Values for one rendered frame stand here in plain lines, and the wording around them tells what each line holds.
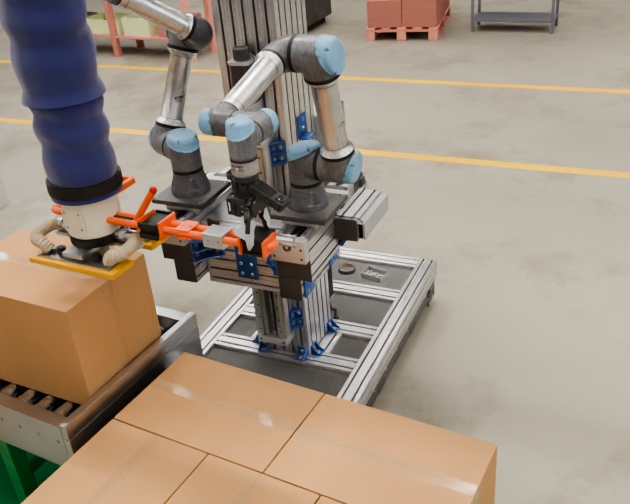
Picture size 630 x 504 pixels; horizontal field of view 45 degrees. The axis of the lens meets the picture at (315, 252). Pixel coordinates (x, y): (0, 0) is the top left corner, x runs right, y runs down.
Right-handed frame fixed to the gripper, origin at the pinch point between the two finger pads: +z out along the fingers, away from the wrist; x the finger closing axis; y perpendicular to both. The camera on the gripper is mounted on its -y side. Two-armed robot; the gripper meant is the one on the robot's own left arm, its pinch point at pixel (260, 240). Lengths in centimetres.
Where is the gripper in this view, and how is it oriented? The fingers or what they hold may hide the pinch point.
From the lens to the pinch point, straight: 212.2
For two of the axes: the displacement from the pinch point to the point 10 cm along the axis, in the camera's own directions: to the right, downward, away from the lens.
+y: -8.9, -1.6, 4.3
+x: -4.5, 4.7, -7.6
